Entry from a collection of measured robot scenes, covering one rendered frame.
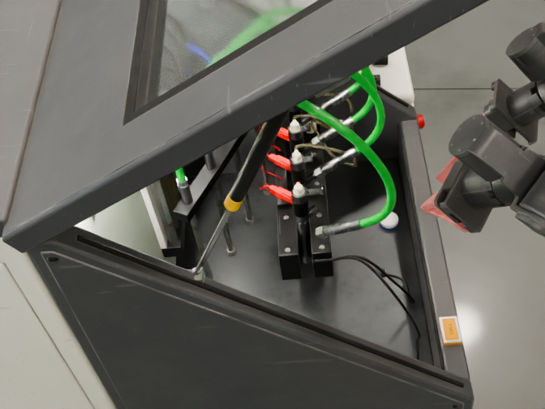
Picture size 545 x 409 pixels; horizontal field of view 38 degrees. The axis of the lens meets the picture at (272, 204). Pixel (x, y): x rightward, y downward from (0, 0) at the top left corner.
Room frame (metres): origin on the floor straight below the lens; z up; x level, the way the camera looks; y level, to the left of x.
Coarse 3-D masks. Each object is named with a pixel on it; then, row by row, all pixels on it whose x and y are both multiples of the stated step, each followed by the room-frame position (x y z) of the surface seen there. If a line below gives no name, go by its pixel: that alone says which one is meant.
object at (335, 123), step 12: (312, 108) 0.81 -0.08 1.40; (324, 120) 0.80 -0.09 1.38; (336, 120) 0.80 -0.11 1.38; (348, 132) 0.79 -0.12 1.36; (360, 144) 0.78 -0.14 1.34; (372, 156) 0.77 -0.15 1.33; (180, 168) 0.93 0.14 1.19; (384, 168) 0.76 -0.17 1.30; (180, 180) 0.93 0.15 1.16; (384, 180) 0.76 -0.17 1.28; (372, 216) 0.78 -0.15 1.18; (384, 216) 0.76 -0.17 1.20
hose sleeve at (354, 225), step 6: (342, 222) 0.80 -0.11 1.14; (348, 222) 0.79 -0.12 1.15; (354, 222) 0.79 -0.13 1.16; (324, 228) 0.81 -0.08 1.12; (330, 228) 0.81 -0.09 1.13; (336, 228) 0.80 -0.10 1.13; (342, 228) 0.79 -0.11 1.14; (348, 228) 0.79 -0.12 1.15; (354, 228) 0.78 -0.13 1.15; (360, 228) 0.78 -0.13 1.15; (324, 234) 0.81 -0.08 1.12; (330, 234) 0.80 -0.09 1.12; (336, 234) 0.80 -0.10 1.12
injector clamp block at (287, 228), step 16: (320, 128) 1.19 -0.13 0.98; (288, 144) 1.16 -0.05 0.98; (320, 160) 1.10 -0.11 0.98; (288, 176) 1.07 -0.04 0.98; (320, 208) 0.97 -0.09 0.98; (288, 224) 0.95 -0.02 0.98; (320, 224) 0.93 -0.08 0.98; (288, 240) 0.91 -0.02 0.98; (320, 240) 0.90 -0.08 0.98; (288, 256) 0.87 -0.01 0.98; (320, 256) 0.87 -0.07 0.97; (288, 272) 0.87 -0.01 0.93; (320, 272) 0.87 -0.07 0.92
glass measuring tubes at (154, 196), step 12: (168, 180) 1.03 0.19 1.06; (144, 192) 0.95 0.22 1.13; (156, 192) 0.96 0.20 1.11; (168, 192) 1.00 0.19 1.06; (156, 204) 0.98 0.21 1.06; (168, 204) 1.00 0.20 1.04; (156, 216) 0.95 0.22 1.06; (168, 216) 0.96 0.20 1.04; (156, 228) 0.95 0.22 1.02; (168, 228) 0.96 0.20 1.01; (180, 228) 1.00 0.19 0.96; (168, 240) 0.97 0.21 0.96; (180, 240) 0.97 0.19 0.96; (168, 252) 0.95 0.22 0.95; (180, 252) 0.95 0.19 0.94
